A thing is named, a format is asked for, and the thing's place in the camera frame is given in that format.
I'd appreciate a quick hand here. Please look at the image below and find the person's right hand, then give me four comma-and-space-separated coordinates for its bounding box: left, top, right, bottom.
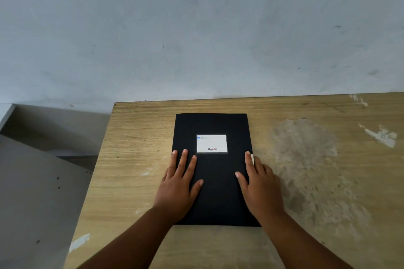
235, 151, 286, 224

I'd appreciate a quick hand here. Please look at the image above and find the person's left hand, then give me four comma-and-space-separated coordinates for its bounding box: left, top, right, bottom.
152, 149, 204, 224

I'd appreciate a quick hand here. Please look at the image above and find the black notebook with white label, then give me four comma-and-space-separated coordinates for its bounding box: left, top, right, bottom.
171, 113, 262, 228

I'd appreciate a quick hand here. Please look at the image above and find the person's left forearm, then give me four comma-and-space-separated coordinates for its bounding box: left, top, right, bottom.
76, 206, 176, 269

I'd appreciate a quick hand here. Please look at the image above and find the person's right forearm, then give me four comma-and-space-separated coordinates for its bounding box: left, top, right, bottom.
260, 211, 355, 269

